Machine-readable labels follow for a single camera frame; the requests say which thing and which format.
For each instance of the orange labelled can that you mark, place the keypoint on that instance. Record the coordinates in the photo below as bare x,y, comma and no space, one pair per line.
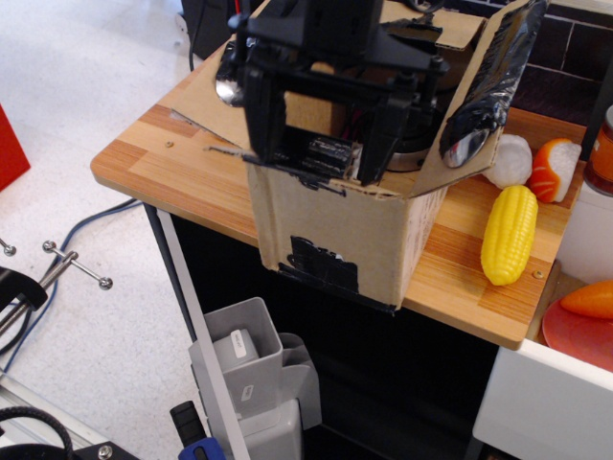
598,172

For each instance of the taped metal spoon left flap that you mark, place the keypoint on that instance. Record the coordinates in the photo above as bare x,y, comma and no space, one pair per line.
227,88

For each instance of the red box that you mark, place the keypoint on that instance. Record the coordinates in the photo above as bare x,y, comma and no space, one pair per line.
14,162

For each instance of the yellow toy corn cob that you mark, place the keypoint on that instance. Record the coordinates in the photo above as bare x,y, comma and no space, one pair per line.
509,235

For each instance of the taped metal spoon right flap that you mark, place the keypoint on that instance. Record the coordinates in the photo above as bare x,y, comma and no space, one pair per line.
488,99

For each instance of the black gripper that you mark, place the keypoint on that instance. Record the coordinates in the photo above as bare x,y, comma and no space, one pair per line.
343,34

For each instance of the red plate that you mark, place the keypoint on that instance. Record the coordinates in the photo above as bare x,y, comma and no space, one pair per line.
583,337

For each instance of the white sink cabinet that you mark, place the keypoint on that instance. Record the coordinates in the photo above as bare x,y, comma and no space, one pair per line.
541,403

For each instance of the grey plastic bin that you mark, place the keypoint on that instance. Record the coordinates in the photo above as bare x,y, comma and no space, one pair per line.
259,388

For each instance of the blue black tool handle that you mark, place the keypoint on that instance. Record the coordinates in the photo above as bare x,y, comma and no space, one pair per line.
191,432

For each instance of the brown cardboard box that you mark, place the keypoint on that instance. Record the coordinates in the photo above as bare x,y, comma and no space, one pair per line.
315,222

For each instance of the orange toy carrot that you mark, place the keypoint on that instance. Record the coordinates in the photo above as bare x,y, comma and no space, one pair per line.
594,300

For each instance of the taped metal spoon flap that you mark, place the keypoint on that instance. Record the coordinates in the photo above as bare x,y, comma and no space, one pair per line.
488,99
227,88

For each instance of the salmon sushi toy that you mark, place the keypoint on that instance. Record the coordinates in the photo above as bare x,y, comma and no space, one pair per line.
553,169

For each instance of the white toy rice ball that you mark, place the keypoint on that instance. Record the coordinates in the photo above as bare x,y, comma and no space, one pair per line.
513,163

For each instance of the metal clamp with handle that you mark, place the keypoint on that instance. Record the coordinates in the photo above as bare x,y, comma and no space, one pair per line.
25,295

